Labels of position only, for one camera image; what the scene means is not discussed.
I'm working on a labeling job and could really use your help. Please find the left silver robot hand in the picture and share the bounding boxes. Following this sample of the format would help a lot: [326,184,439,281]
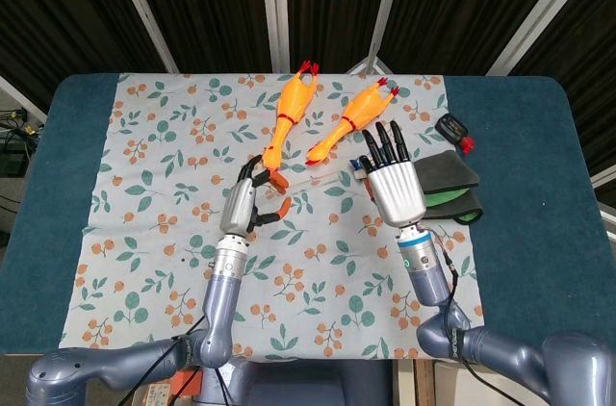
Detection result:
[219,155,292,238]

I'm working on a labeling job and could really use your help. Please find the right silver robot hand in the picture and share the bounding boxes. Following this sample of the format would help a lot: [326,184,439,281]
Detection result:
[359,119,428,228]

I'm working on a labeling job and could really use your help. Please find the dark grey folded cloth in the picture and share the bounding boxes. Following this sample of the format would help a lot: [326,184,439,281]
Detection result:
[412,149,481,195]

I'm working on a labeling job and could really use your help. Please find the small black digital timer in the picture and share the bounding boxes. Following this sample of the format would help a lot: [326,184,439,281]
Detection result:
[434,113,468,141]

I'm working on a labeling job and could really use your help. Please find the short orange rubber chicken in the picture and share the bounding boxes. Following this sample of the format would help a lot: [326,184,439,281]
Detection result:
[305,77,400,167]

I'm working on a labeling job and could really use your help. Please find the floral leaf print tablecloth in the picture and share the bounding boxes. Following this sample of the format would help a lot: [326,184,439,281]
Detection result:
[57,71,490,362]

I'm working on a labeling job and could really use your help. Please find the long orange rubber chicken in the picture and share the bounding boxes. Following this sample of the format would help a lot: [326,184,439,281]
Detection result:
[262,60,321,175]

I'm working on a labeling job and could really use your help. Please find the white stand legs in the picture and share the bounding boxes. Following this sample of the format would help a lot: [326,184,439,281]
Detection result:
[346,42,392,76]

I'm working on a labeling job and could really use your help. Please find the dark blue table mat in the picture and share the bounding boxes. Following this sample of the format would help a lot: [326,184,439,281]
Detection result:
[0,72,616,363]

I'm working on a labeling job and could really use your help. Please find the orange block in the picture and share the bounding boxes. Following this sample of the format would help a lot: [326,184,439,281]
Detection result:
[171,369,203,397]

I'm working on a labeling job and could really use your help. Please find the grey-blue robot torso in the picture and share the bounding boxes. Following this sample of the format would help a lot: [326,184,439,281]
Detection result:
[225,357,394,406]

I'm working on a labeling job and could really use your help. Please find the white box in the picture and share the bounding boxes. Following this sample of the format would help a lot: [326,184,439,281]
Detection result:
[432,360,511,406]

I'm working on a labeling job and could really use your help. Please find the brown cardboard box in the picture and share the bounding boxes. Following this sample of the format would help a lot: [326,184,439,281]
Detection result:
[132,369,206,406]

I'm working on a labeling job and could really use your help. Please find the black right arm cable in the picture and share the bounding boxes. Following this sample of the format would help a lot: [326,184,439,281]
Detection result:
[427,227,530,406]

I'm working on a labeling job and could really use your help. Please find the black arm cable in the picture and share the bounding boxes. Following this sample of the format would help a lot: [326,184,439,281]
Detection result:
[427,227,530,406]
[139,314,208,391]

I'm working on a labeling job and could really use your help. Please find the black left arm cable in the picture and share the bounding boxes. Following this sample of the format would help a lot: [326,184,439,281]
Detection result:
[139,314,208,391]

